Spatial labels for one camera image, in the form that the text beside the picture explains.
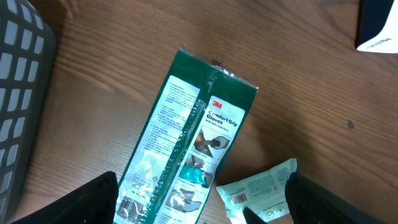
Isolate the grey plastic mesh basket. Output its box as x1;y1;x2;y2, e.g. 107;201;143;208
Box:
1;0;57;223

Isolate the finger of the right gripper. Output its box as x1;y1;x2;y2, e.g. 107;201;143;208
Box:
243;207;267;224

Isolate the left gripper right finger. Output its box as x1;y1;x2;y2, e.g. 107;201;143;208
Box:
285;172;382;224

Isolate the light green wipes pack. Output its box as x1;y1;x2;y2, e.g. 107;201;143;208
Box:
216;158;297;223

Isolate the white barcode scanner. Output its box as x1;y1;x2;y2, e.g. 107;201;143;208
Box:
354;0;397;54

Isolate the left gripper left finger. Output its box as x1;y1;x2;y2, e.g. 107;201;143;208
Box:
13;171;119;224

